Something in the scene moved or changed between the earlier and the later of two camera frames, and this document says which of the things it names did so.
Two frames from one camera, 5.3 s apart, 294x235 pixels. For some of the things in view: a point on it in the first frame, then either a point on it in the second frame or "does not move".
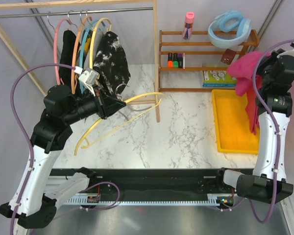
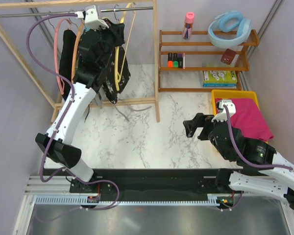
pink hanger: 55,49 does not move
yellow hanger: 84,143 → 117,81
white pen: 183,60 does not move
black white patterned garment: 111,64 does not move
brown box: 228,56 does not move
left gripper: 106,105 → 117,31
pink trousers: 241,69 → 248,117
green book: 218,78 does not move
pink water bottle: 189,21 does not move
